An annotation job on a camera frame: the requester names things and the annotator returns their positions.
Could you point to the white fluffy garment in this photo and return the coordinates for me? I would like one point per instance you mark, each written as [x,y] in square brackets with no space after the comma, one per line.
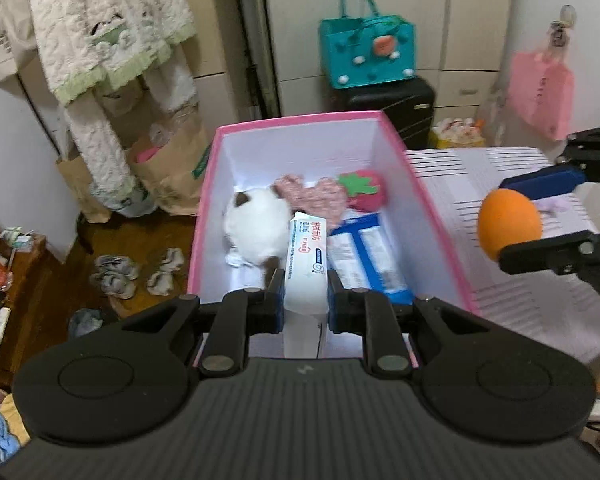
[90,35]

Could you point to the black suitcase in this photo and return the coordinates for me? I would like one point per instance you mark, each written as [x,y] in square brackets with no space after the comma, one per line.
[400,110]

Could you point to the pink paper bag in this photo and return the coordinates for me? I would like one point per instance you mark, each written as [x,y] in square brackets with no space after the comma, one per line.
[540,90]

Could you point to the large brown paper bag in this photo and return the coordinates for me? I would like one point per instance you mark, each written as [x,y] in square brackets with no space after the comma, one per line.
[175,170]

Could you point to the red strawberry plush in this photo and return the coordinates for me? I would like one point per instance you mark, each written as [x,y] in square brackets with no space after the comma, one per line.
[367,187]

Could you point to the grey cloth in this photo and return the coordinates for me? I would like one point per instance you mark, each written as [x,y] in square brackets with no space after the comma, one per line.
[85,322]

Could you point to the white brown cat plush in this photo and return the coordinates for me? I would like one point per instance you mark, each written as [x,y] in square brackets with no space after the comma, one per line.
[252,230]

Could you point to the white toothpaste box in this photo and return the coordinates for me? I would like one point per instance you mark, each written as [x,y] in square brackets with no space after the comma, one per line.
[305,260]

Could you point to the white wardrobe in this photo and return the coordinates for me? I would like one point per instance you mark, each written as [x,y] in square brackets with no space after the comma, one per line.
[455,35]

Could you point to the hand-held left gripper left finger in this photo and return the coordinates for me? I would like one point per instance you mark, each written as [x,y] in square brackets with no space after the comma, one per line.
[278,300]

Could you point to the yellow white bundle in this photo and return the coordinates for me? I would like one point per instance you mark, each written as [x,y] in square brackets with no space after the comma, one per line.
[455,130]

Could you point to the pink cardboard box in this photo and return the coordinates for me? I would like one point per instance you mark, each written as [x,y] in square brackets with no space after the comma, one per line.
[240,160]

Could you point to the beige tote bag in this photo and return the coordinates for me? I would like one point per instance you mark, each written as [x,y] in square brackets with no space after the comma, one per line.
[2,45]

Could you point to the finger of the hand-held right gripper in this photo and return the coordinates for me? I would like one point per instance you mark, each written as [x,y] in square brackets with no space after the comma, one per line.
[555,252]
[540,182]

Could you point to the pink crochet heart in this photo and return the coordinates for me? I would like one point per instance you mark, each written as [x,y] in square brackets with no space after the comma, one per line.
[315,195]

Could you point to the orange ball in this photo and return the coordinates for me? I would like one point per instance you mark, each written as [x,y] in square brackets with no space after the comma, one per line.
[505,225]

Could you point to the cluttered wooden shelf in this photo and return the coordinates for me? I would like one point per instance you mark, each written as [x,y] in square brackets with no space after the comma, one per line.
[10,260]

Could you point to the small brown paper bag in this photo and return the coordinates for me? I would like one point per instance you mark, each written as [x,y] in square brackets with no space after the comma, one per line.
[77,185]

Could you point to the blue snack packet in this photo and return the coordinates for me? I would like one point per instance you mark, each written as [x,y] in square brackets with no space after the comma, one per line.
[365,255]

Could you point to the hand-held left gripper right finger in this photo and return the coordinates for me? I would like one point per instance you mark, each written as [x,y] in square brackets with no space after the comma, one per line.
[334,300]

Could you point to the teal felt handbag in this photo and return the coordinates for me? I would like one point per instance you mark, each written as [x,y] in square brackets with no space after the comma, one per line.
[365,55]

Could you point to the striped bedsheet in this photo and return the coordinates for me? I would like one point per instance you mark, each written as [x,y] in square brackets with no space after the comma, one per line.
[505,285]

